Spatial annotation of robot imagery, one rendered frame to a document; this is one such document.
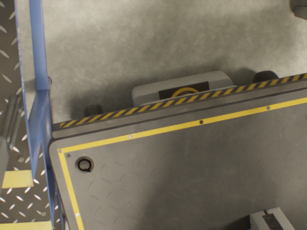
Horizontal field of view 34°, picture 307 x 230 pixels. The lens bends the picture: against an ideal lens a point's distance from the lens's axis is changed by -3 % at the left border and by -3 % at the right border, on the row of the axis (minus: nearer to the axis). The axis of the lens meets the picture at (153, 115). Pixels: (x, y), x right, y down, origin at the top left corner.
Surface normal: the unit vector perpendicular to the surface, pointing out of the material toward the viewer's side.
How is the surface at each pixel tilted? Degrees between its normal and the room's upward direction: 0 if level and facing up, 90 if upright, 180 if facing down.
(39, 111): 90
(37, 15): 0
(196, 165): 0
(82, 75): 0
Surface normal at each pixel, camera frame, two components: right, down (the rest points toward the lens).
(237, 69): 0.14, 0.32
